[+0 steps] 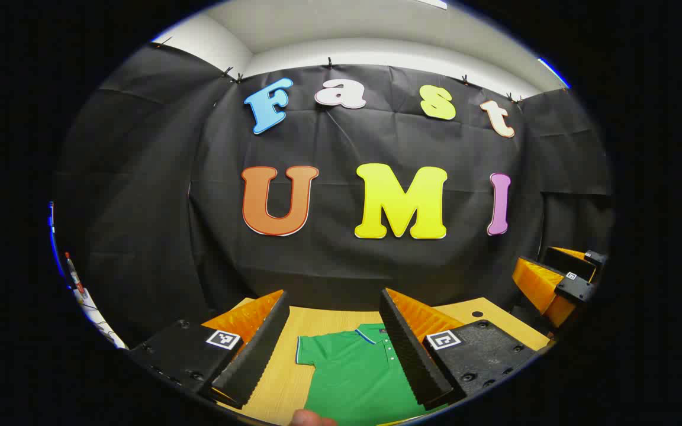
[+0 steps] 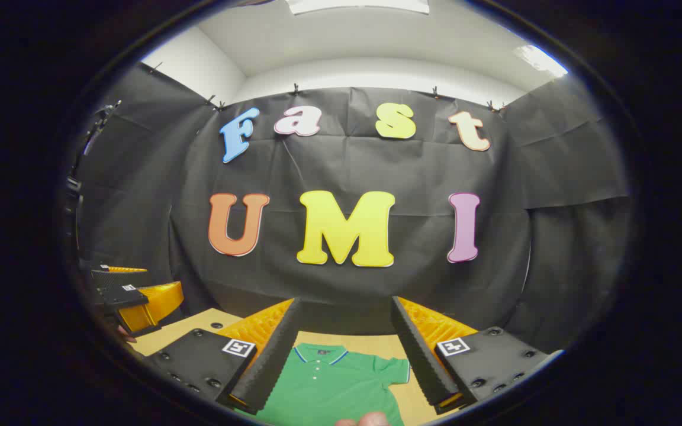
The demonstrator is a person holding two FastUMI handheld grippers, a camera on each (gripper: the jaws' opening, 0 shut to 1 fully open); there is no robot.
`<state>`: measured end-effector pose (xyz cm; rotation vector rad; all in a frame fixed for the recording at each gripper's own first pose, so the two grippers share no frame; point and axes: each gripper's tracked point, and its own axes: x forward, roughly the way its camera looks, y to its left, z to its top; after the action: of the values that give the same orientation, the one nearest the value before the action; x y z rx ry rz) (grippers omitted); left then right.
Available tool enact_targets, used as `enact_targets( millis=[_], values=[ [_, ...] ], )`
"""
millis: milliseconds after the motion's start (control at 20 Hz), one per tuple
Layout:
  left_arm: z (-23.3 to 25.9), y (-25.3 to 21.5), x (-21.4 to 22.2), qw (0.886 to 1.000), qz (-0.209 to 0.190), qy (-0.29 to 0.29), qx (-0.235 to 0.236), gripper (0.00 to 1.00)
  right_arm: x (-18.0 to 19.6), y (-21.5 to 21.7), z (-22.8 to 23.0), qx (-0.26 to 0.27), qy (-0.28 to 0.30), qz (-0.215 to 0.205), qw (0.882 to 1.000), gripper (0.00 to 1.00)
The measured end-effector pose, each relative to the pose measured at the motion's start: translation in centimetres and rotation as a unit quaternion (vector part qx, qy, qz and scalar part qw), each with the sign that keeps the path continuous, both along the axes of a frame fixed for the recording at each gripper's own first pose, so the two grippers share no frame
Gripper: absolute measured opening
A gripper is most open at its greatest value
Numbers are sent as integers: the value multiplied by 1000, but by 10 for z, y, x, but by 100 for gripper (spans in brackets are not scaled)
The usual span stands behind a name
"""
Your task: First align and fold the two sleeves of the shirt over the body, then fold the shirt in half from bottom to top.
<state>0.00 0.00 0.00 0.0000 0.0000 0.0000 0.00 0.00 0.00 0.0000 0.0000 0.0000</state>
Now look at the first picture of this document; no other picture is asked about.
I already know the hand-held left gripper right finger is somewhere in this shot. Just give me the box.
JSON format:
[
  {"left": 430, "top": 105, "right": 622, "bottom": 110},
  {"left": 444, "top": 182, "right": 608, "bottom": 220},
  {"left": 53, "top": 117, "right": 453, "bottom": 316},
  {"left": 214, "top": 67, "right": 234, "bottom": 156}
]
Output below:
[{"left": 379, "top": 288, "right": 538, "bottom": 410}]

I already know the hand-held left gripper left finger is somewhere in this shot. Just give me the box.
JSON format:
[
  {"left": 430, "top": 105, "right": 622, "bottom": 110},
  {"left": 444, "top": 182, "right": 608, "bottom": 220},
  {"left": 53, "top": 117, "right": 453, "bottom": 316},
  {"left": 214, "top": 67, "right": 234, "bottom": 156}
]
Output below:
[{"left": 128, "top": 289, "right": 291, "bottom": 409}]

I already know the green T-shirt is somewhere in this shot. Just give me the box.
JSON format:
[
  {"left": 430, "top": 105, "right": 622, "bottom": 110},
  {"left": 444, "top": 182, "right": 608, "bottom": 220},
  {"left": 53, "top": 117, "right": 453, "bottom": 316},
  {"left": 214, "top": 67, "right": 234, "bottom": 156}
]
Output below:
[{"left": 295, "top": 323, "right": 448, "bottom": 426}]

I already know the red capped plastic bottle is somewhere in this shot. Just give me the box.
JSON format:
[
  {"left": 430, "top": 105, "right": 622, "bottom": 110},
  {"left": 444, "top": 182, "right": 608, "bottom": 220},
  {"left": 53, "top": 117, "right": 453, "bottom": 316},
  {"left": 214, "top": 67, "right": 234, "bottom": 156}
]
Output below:
[{"left": 64, "top": 251, "right": 86, "bottom": 296}]

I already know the black backdrop cloth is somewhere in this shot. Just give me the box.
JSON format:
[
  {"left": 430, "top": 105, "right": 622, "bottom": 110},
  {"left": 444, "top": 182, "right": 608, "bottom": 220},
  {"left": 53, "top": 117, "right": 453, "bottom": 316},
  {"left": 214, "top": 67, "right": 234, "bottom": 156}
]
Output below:
[{"left": 51, "top": 41, "right": 614, "bottom": 350}]

